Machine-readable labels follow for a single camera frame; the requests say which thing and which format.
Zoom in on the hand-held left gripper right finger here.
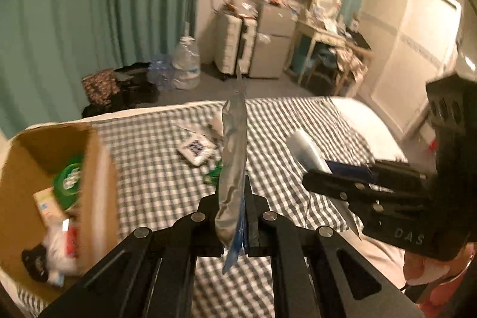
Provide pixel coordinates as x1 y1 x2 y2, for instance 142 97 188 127
244 187 425 318

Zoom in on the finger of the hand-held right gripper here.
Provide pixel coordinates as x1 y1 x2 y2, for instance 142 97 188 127
326 159 427 188
302 169 377 207

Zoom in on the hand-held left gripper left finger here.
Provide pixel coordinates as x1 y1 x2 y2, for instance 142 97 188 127
37 187 224 318

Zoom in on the white plastic bottle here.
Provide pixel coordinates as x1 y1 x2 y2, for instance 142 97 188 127
286 131 332 173

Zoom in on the silver foil packet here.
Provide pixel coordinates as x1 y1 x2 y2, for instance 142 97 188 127
214 68 248 276

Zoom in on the brown cardboard box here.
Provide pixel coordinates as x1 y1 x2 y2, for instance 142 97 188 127
0 122 122 304

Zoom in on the person's right hand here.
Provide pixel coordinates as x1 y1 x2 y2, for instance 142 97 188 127
404 243 477 289

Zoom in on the white packet with dark print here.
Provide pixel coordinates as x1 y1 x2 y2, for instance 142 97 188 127
177 134 217 166

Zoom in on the white bed mattress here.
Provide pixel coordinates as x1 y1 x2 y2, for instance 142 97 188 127
332 97 407 162

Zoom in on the person's leg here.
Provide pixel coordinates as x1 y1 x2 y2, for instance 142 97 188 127
298 225 411 289

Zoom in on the pile of clothes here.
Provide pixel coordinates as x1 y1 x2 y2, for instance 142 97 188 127
320 42 366 80

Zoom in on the white sliding wardrobe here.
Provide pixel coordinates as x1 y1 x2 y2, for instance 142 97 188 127
350 0 463 140

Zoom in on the black bag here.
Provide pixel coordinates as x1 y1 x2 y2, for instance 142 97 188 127
82 63 161 117

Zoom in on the crushed clear water jug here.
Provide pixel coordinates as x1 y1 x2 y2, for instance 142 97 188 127
149 53 176 91

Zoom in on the green round packet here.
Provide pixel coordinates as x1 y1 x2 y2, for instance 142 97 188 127
52 154 84 209

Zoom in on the large clear water jug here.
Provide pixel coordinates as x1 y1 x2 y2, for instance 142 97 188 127
172 36 201 91

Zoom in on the grey mini fridge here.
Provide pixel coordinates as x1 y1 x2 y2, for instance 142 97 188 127
249 1 297 79

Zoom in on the white and red packet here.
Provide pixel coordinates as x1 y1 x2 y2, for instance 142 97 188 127
45 217 80 266

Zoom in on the white dressing table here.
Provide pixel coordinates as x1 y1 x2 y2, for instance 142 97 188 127
285 18 373 97

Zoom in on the patterned brown bag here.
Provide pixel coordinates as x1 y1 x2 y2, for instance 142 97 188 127
82 69 122 106

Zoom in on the pale yellow carton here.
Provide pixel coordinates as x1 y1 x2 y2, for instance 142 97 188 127
33 187 69 227

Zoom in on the white suitcase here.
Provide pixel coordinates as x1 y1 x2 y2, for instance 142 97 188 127
214 9 258 75

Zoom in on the black crumpled item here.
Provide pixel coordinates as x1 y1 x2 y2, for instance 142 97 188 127
20 245 49 283

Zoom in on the wide green curtain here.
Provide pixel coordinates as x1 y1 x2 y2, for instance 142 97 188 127
0 0 207 140

